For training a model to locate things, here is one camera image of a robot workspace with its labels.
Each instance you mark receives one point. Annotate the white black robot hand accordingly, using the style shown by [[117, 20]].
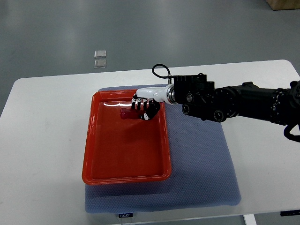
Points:
[[143, 100]]

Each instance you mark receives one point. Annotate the floor metal plate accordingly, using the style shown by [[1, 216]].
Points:
[[99, 54], [100, 63]]

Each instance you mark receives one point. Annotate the blue grey foam mat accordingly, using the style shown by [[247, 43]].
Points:
[[202, 173]]

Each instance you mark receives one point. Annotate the white table leg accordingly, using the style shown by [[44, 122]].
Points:
[[249, 219]]

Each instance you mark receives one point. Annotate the lower floor metal plate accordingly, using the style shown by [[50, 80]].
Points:
[[100, 63]]

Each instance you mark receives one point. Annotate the black table label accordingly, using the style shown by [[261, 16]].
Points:
[[125, 215]]

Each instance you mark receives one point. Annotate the upper floor metal plate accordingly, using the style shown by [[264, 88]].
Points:
[[99, 54]]

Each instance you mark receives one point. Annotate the red pepper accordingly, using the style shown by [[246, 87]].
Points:
[[129, 113]]

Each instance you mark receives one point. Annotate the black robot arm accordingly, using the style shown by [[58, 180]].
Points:
[[199, 98]]

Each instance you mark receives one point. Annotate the red plastic tray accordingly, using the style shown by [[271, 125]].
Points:
[[124, 150]]

